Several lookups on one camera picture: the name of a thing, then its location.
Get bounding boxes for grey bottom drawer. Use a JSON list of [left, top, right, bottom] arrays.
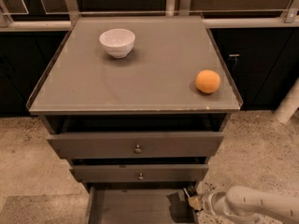
[[85, 183, 198, 224]]

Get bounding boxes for top drawer metal knob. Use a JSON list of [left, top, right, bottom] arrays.
[[134, 145, 142, 154]]

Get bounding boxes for orange fruit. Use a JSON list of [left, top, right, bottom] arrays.
[[195, 70, 221, 94]]

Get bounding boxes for grey middle drawer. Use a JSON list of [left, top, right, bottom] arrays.
[[70, 164, 208, 183]]

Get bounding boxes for white pole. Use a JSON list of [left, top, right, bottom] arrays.
[[274, 78, 299, 123]]

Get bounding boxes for white ceramic bowl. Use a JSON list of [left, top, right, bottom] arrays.
[[99, 29, 135, 58]]

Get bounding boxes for black rxbar chocolate bar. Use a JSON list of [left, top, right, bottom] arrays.
[[183, 186, 197, 198]]

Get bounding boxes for white horizontal rail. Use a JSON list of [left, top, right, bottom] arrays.
[[0, 16, 299, 32]]

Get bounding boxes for grey top drawer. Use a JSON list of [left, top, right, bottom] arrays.
[[48, 132, 224, 159]]

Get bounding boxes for grey drawer cabinet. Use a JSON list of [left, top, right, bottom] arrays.
[[25, 15, 244, 224]]

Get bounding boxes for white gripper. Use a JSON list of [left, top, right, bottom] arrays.
[[188, 191, 229, 217]]

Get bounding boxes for grey drawer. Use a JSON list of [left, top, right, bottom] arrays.
[[48, 132, 224, 159], [85, 183, 198, 224], [70, 164, 208, 183]]

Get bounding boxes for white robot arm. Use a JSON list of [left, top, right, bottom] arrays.
[[184, 186, 299, 224]]

